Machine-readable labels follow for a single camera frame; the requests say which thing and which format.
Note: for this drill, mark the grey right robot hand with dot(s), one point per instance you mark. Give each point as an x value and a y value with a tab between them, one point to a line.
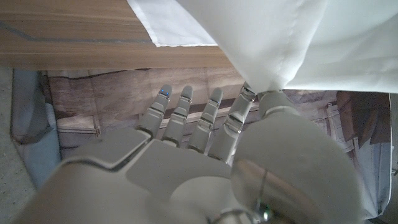
174	180

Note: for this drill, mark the white cloth napkin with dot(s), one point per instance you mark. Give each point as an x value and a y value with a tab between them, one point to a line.
280	37

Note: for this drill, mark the printed sofa room backdrop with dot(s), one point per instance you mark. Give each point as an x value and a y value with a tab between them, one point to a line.
118	96

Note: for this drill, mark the blue-grey rolled backdrop edge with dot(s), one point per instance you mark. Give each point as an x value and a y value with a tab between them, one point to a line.
34	124

